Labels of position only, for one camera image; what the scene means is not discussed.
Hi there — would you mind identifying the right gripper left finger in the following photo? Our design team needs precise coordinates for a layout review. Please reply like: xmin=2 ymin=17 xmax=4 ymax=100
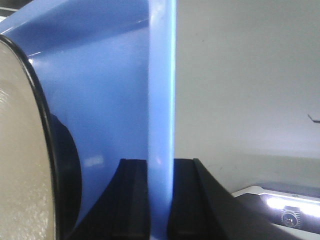
xmin=71 ymin=159 xmax=150 ymax=240

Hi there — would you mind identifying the blue plastic tray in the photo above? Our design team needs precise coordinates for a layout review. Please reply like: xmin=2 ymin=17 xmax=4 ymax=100
xmin=0 ymin=0 xmax=177 ymax=240

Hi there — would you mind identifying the tan plate with black rim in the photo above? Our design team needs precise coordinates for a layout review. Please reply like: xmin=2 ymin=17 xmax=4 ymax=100
xmin=0 ymin=36 xmax=82 ymax=240

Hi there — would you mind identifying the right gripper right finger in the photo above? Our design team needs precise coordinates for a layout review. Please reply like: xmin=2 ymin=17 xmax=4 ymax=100
xmin=167 ymin=158 xmax=296 ymax=240

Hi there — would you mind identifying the robot base with light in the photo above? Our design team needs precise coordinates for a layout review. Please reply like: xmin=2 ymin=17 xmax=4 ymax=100
xmin=231 ymin=182 xmax=320 ymax=234

